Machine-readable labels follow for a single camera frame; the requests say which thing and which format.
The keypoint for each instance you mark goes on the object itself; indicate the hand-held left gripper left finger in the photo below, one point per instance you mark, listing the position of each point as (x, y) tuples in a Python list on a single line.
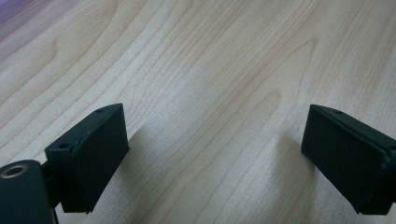
[(93, 161)]

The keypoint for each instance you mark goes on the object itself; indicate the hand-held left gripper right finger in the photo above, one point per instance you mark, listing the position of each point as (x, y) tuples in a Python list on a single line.
[(348, 161)]

